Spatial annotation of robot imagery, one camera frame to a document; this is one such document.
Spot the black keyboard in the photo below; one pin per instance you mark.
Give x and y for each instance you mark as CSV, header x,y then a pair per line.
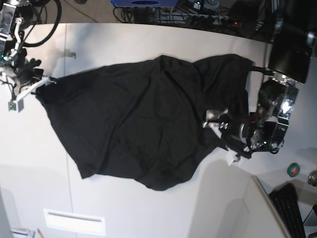
x,y
285,201

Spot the white divider panel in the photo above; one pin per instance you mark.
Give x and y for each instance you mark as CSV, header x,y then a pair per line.
x,y
265,221

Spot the silver metal knob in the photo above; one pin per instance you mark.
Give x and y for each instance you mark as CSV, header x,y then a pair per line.
x,y
312,178

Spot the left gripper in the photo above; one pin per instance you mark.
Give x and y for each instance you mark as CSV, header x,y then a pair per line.
x,y
242,135

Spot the black t-shirt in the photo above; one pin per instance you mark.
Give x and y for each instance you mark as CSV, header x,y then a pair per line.
x,y
144,120

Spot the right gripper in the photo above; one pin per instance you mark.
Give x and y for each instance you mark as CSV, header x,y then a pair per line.
x,y
22,73

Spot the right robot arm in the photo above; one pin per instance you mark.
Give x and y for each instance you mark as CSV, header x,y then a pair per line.
x,y
17,19

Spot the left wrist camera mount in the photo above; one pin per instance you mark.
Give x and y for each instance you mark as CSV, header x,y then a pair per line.
x,y
233,158

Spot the green tape roll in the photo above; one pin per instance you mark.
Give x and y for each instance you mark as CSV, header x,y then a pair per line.
x,y
293,170

